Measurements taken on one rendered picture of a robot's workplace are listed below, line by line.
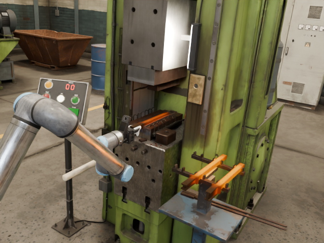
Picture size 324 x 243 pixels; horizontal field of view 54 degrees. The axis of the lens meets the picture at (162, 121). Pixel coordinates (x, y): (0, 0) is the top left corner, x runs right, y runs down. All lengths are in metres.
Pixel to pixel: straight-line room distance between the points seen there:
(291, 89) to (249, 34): 4.92
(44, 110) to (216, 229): 1.01
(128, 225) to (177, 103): 0.97
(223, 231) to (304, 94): 5.53
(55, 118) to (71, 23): 9.79
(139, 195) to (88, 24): 8.69
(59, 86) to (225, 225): 1.37
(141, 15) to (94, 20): 8.41
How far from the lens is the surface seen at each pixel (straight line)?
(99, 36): 10.20
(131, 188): 2.16
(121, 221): 2.38
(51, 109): 1.29
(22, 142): 1.37
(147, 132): 1.99
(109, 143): 1.72
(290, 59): 6.95
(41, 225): 2.83
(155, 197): 2.07
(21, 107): 1.38
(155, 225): 2.19
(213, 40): 1.84
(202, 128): 1.95
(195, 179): 1.55
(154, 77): 1.88
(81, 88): 2.19
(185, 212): 1.78
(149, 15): 1.87
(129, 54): 1.96
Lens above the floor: 1.71
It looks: 20 degrees down
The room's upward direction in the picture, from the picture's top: 5 degrees clockwise
